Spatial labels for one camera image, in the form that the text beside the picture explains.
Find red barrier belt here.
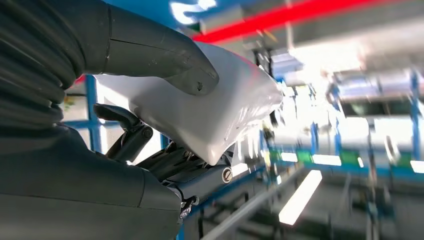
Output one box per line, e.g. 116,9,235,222
192,0,392,44

